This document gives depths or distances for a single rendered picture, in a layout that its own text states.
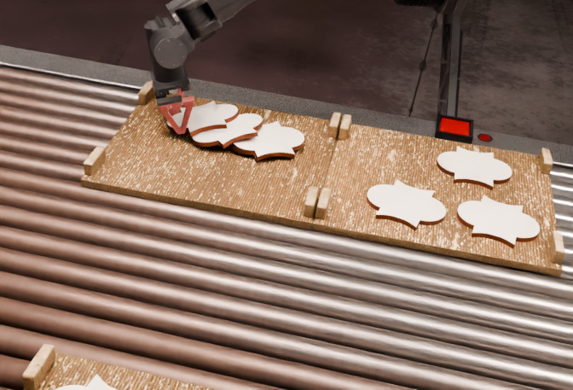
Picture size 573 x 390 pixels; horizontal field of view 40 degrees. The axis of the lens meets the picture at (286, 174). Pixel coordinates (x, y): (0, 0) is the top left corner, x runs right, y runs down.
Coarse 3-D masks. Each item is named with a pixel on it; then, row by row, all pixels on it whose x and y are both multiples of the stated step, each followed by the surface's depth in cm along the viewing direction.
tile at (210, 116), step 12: (180, 108) 158; (204, 108) 156; (216, 108) 155; (228, 108) 155; (180, 120) 153; (192, 120) 152; (204, 120) 151; (216, 120) 151; (228, 120) 151; (192, 132) 148
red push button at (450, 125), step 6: (444, 120) 166; (450, 120) 166; (456, 120) 166; (444, 126) 163; (450, 126) 164; (456, 126) 164; (462, 126) 164; (468, 126) 164; (456, 132) 162; (462, 132) 162; (468, 132) 162
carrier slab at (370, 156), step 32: (352, 128) 158; (352, 160) 148; (384, 160) 149; (416, 160) 150; (512, 160) 153; (352, 192) 140; (448, 192) 142; (480, 192) 143; (512, 192) 144; (544, 192) 145; (320, 224) 132; (352, 224) 132; (384, 224) 133; (448, 224) 134; (544, 224) 136; (480, 256) 128; (512, 256) 128; (544, 256) 129
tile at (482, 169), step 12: (444, 156) 150; (456, 156) 151; (468, 156) 151; (480, 156) 151; (492, 156) 152; (444, 168) 147; (456, 168) 147; (468, 168) 148; (480, 168) 148; (492, 168) 148; (504, 168) 149; (456, 180) 145; (468, 180) 145; (480, 180) 145; (492, 180) 145; (504, 180) 146
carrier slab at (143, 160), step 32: (128, 128) 152; (160, 128) 153; (320, 128) 157; (128, 160) 143; (160, 160) 143; (192, 160) 144; (224, 160) 145; (288, 160) 147; (320, 160) 148; (128, 192) 136; (160, 192) 135; (192, 192) 136; (224, 192) 137; (256, 192) 138; (288, 192) 138; (320, 192) 139; (288, 224) 133
